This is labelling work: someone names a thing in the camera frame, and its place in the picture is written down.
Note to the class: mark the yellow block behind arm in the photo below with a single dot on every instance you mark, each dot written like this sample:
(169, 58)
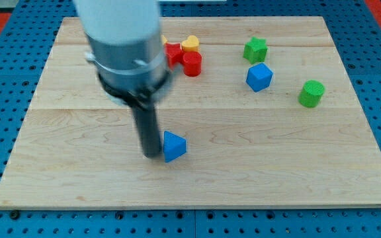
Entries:
(164, 40)

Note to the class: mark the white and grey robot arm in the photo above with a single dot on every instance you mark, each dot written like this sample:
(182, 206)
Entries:
(126, 48)

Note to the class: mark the blue triangle block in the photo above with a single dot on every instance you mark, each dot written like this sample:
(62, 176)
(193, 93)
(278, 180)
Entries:
(174, 146)

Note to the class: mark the blue cube block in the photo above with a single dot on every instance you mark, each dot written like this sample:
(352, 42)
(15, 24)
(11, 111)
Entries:
(259, 77)

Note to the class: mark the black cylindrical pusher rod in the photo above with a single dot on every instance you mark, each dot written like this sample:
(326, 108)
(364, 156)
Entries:
(148, 130)

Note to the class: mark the red cylinder block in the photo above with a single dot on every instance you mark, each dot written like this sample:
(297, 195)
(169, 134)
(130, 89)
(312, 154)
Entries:
(192, 64)

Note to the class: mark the light wooden board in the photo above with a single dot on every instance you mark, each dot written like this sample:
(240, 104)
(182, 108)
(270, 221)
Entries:
(246, 150)

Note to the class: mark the red star block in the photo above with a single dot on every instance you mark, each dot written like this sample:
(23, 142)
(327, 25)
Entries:
(174, 54)

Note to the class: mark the yellow heart block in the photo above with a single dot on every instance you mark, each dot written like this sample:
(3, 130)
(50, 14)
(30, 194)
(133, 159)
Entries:
(191, 44)

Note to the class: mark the green star block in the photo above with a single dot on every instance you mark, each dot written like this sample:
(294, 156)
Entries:
(255, 50)

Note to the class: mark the green cylinder block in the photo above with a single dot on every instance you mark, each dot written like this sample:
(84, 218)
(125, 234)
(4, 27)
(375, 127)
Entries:
(311, 93)

